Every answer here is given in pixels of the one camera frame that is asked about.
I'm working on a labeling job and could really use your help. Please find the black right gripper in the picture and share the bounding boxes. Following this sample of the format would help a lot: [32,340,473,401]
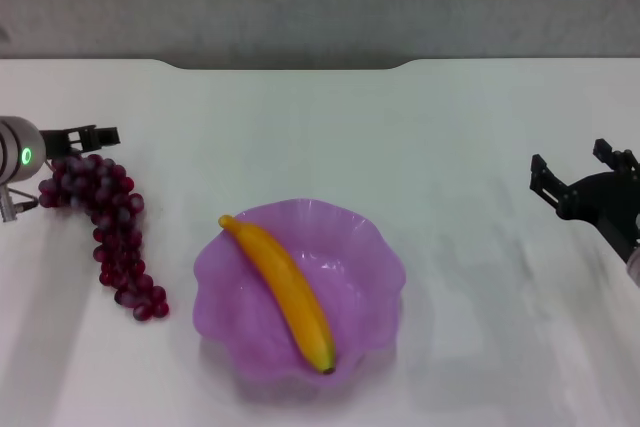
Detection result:
[529,138,640,266]

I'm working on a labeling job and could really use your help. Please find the purple wavy plastic bowl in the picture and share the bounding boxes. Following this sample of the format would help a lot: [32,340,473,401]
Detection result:
[192,198,407,388]

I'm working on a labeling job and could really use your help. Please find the yellow banana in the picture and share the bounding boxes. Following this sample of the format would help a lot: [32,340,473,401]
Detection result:
[217,214,337,376]

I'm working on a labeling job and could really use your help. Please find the dark red grape bunch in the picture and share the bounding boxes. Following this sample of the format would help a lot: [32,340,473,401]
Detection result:
[37,154,171,323]

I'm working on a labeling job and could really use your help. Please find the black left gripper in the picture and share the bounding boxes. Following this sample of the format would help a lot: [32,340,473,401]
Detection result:
[38,124,121,161]

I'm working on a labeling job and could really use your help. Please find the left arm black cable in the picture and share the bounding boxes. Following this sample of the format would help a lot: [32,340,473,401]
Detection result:
[0,185,41,223]

